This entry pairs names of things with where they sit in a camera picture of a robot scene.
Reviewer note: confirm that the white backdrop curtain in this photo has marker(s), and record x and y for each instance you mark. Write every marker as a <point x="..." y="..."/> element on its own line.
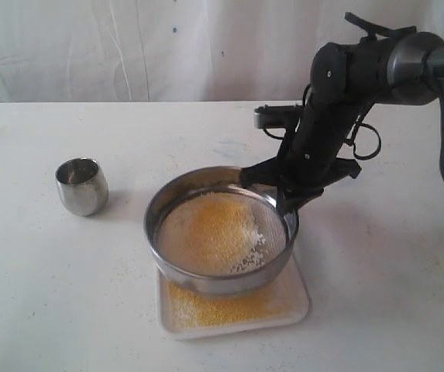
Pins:
<point x="161" y="51"/>

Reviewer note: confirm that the round steel mesh sieve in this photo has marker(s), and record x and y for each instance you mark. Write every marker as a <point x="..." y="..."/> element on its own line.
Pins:
<point x="217" y="179"/>

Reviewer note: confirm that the yellow grain mixture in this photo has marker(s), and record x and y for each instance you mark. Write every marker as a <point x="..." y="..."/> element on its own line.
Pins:
<point x="218" y="233"/>

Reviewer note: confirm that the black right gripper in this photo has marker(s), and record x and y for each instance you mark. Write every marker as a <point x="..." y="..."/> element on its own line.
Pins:
<point x="308" y="160"/>

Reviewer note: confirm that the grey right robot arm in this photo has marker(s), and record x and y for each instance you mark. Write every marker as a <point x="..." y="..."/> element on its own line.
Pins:
<point x="346" y="82"/>

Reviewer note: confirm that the stainless steel cup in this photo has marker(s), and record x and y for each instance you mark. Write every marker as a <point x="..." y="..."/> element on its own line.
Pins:
<point x="81" y="186"/>

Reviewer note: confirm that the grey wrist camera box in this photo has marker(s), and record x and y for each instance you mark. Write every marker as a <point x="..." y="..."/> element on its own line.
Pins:
<point x="276" y="117"/>

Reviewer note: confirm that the white square plastic tray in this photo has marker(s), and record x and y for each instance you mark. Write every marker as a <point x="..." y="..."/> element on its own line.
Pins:
<point x="283" y="306"/>

